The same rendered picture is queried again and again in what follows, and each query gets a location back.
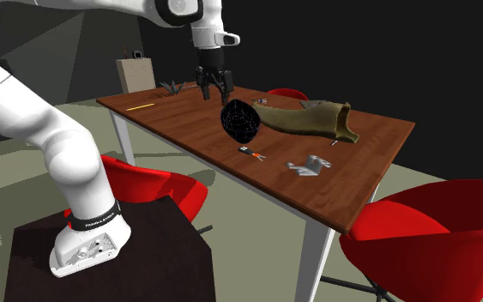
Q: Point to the red tub chair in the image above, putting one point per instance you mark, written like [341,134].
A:
[149,186]
[429,242]
[287,93]

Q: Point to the grey flat sheet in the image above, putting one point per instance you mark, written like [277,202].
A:
[310,103]

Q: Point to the dark robot stand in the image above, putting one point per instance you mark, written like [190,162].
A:
[149,259]

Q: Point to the dark spiky plant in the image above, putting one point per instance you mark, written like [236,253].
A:
[173,87]

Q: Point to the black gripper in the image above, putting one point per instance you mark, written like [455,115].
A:
[210,62]

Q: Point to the grey angular metal bracket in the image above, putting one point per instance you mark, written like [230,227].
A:
[309,166]

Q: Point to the black bowl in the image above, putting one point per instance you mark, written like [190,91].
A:
[240,119]

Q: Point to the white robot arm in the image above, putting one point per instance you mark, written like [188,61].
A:
[23,113]

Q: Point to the small grey blue object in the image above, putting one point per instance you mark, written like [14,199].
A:
[260,100]

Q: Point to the olive brown paper bag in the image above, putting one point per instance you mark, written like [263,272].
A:
[308,121]

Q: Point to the yellow pencil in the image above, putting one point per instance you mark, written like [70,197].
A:
[140,107]

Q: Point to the brown wooden table white legs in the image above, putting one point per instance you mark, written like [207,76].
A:
[191,125]

